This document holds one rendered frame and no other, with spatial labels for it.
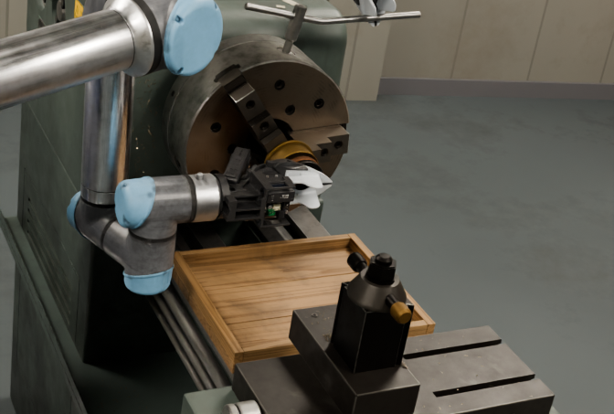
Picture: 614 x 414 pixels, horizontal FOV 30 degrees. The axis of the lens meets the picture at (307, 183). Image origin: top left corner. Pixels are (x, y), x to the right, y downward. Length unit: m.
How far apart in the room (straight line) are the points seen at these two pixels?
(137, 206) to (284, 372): 0.34
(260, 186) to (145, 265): 0.22
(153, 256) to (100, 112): 0.23
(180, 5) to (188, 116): 0.41
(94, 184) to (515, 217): 2.75
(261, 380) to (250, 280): 0.40
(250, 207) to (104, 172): 0.24
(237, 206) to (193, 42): 0.31
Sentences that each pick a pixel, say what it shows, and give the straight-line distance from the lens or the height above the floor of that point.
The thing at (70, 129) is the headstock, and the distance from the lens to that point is 2.26.
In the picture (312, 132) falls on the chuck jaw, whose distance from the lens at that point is 2.02.
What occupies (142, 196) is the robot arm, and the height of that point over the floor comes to 1.11.
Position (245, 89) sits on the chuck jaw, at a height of 1.20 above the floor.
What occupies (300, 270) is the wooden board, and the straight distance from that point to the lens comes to 2.03.
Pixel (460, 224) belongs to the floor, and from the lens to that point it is 4.24.
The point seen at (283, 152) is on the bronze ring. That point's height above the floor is 1.12.
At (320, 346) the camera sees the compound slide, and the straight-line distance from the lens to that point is 1.60.
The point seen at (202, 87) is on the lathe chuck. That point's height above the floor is 1.18.
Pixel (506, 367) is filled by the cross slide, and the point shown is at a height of 0.97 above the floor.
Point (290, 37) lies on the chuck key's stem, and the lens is 1.98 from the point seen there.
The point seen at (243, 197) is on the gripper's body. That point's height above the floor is 1.09.
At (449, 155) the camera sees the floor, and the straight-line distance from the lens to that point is 4.76.
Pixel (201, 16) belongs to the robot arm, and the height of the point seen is 1.41.
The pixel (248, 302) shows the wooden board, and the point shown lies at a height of 0.88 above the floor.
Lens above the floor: 1.93
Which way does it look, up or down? 27 degrees down
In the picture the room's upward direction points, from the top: 9 degrees clockwise
